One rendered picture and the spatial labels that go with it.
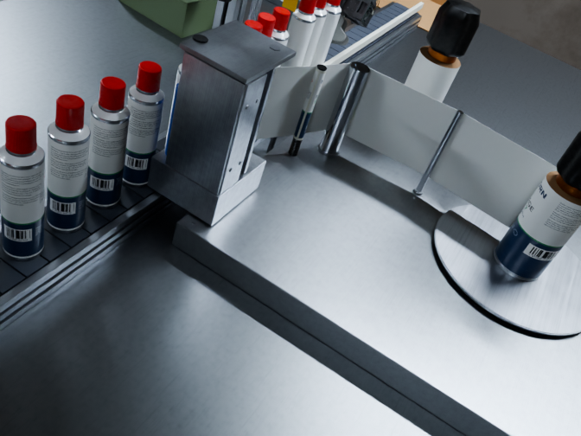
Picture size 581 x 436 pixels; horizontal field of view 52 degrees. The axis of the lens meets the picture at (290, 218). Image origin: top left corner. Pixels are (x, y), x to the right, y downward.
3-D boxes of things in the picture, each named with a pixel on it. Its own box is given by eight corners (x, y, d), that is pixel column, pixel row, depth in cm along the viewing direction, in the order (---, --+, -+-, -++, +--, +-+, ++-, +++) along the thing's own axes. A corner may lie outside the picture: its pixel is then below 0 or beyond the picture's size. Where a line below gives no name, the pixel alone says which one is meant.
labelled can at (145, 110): (137, 192, 95) (152, 80, 82) (111, 176, 97) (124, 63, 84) (158, 178, 99) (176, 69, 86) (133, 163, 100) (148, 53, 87)
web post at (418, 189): (420, 196, 116) (463, 116, 104) (411, 191, 117) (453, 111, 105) (423, 192, 118) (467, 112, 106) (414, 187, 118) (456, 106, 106)
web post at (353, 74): (333, 160, 117) (366, 76, 105) (313, 149, 118) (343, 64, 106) (342, 151, 121) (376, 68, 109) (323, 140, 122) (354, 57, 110)
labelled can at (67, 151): (65, 239, 84) (70, 118, 71) (38, 221, 85) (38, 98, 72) (92, 221, 88) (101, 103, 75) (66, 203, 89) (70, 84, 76)
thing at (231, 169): (211, 227, 94) (248, 84, 77) (146, 185, 97) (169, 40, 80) (258, 188, 104) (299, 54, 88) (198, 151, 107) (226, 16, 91)
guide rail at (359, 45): (239, 129, 114) (241, 120, 112) (233, 126, 114) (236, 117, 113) (421, 9, 193) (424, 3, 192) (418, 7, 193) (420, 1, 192)
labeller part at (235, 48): (245, 85, 78) (247, 78, 77) (177, 47, 80) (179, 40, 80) (295, 56, 88) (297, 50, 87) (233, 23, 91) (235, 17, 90)
